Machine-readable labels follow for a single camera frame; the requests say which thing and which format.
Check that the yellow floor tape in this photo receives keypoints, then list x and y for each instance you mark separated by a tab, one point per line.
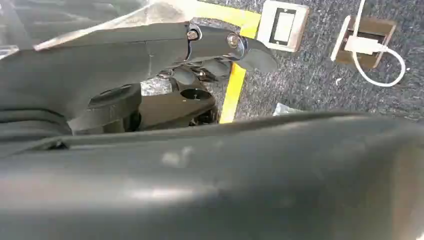
233	92

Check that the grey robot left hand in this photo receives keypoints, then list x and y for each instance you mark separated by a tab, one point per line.
205	185

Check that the pale paper scrap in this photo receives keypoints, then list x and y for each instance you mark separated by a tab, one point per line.
283	109

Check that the white plug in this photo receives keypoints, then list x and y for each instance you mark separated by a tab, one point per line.
362	44

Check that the open brass floor socket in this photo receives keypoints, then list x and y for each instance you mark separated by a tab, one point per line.
377	30

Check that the robot left arm ribbed sleeve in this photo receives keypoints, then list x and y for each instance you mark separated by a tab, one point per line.
30	127

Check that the white floor socket plate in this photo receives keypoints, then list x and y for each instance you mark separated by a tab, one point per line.
283	26

